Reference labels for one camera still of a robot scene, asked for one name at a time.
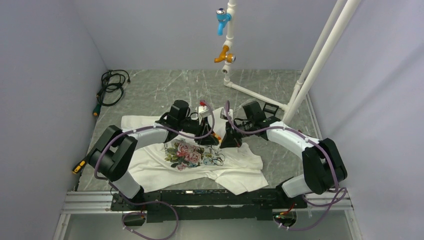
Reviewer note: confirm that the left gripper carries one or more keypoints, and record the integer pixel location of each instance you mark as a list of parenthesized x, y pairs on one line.
[(204, 129)]

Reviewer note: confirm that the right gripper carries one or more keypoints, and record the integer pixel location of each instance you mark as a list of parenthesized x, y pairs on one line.
[(231, 139)]

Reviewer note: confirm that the orange yellow pompom brooch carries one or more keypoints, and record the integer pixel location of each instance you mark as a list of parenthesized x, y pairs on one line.
[(217, 136)]

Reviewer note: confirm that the white printed t-shirt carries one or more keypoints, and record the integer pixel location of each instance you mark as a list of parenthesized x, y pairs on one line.
[(157, 164)]

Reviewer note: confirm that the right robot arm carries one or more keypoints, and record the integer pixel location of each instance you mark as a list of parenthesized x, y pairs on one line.
[(323, 167)]

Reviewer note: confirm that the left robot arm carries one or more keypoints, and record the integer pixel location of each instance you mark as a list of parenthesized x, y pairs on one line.
[(112, 153)]

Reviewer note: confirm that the orange faucet tap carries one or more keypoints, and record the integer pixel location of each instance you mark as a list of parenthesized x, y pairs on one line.
[(225, 55)]

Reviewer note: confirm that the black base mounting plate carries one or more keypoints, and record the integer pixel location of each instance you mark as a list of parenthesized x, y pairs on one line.
[(213, 204)]

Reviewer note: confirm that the blue faucet tap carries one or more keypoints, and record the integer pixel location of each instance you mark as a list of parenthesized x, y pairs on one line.
[(223, 18)]

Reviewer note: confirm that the yellow black screwdriver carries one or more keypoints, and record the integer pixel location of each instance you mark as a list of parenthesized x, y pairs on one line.
[(80, 165)]

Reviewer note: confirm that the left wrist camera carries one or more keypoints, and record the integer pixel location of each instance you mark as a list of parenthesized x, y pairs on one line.
[(203, 111)]

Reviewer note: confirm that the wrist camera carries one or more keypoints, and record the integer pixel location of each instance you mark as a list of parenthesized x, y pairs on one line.
[(203, 111), (226, 114)]

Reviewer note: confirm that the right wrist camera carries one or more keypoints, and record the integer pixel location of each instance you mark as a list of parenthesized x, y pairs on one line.
[(226, 114)]

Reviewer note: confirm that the white pvc pipe frame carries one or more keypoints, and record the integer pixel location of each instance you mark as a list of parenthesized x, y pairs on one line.
[(284, 34)]

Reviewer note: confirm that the aluminium rail frame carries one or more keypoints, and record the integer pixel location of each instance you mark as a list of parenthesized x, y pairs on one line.
[(97, 202)]

